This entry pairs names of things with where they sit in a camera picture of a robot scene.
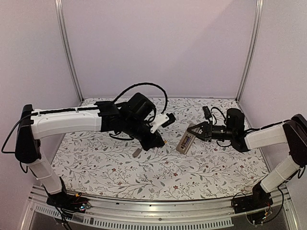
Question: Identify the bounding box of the grey remote battery cover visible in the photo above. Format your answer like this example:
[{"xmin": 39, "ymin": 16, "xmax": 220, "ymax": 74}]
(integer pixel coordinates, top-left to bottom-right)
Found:
[{"xmin": 132, "ymin": 148, "xmax": 142, "ymax": 158}]

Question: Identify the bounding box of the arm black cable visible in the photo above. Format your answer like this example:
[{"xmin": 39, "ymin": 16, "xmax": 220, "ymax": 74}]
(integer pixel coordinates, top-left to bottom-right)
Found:
[
  {"xmin": 211, "ymin": 107, "xmax": 227, "ymax": 125},
  {"xmin": 112, "ymin": 82, "xmax": 168, "ymax": 115}
]

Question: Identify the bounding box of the left aluminium frame post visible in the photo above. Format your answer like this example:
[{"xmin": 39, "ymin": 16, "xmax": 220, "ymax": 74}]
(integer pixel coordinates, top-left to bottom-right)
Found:
[{"xmin": 54, "ymin": 0, "xmax": 84, "ymax": 102}]

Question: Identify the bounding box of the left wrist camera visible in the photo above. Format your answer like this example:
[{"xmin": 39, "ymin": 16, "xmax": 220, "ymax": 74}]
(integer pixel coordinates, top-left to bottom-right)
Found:
[{"xmin": 150, "ymin": 113, "xmax": 176, "ymax": 133}]

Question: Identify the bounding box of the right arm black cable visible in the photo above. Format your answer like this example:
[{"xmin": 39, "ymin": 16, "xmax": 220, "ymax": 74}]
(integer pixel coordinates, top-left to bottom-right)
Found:
[{"xmin": 211, "ymin": 107, "xmax": 227, "ymax": 125}]

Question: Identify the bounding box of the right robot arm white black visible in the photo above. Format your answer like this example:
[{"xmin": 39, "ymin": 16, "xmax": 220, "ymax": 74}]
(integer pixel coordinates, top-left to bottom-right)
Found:
[{"xmin": 187, "ymin": 106, "xmax": 307, "ymax": 213}]

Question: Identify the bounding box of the black battery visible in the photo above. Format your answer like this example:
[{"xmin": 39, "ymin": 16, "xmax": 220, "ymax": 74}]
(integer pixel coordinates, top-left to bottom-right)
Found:
[{"xmin": 182, "ymin": 136, "xmax": 191, "ymax": 147}]

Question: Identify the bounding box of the aluminium frame post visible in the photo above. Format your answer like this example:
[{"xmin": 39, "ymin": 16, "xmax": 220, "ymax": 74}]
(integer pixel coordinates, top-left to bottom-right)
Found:
[
  {"xmin": 236, "ymin": 0, "xmax": 264, "ymax": 103},
  {"xmin": 54, "ymin": 0, "xmax": 84, "ymax": 102}
]

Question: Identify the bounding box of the floral patterned table mat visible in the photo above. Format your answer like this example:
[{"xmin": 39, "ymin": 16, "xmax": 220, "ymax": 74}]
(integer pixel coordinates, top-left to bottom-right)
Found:
[{"xmin": 51, "ymin": 98, "xmax": 268, "ymax": 200}]

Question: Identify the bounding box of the aluminium front rail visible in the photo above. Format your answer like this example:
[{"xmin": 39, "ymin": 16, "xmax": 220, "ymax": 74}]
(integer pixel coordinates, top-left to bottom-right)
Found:
[{"xmin": 20, "ymin": 185, "xmax": 300, "ymax": 230}]

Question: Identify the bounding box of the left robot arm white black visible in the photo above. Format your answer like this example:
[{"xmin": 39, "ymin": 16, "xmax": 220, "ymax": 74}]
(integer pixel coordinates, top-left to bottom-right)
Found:
[{"xmin": 12, "ymin": 93, "xmax": 173, "ymax": 212}]

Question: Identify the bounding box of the right aluminium frame post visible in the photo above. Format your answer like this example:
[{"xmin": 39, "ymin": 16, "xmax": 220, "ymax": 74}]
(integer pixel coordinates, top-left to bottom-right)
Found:
[{"xmin": 236, "ymin": 0, "xmax": 264, "ymax": 103}]

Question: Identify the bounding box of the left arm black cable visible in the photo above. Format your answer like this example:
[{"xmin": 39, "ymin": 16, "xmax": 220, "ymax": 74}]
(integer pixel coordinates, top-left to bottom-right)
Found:
[{"xmin": 112, "ymin": 82, "xmax": 168, "ymax": 115}]

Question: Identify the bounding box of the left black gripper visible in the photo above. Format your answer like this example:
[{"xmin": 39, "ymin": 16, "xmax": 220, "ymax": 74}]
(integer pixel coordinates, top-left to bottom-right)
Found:
[{"xmin": 123, "ymin": 116, "xmax": 165, "ymax": 152}]

